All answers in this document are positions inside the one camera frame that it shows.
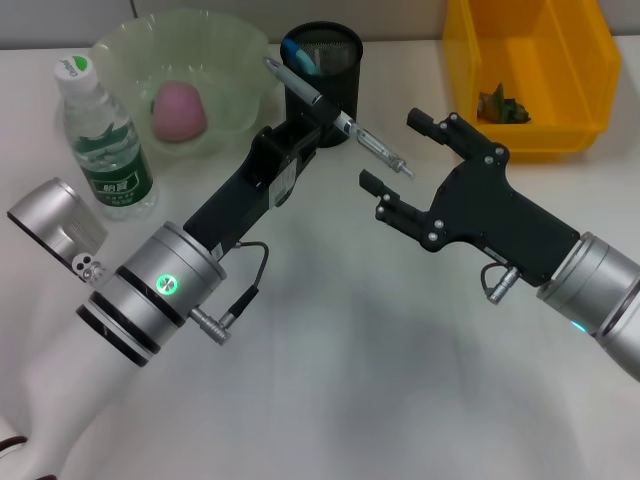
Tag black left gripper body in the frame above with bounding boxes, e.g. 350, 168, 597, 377
182, 121, 321, 261

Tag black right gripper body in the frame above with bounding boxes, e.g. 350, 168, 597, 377
422, 146, 582, 288

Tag green plastic wrapper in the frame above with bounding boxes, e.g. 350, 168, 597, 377
475, 82, 533, 125

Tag silver ballpoint pen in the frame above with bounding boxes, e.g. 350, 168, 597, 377
262, 56, 417, 180

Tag blue scissors with sheath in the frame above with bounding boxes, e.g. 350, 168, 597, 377
280, 38, 319, 76

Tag clear bottle with green label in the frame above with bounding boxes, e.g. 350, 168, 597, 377
53, 52, 158, 222

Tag black mesh pen holder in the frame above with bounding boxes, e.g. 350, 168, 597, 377
279, 20, 365, 149

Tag yellow plastic bin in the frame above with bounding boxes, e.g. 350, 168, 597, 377
442, 0, 623, 162

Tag right gripper cable with plug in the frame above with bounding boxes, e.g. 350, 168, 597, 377
479, 261, 522, 305

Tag gripper cable with plug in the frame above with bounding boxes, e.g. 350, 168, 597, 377
188, 241, 272, 347
479, 261, 522, 305

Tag left gripper cable with plug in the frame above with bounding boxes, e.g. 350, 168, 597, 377
188, 241, 272, 347

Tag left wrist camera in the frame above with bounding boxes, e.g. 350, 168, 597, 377
6, 177, 111, 287

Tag dark red robot cable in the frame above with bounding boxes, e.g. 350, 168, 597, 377
0, 433, 30, 454

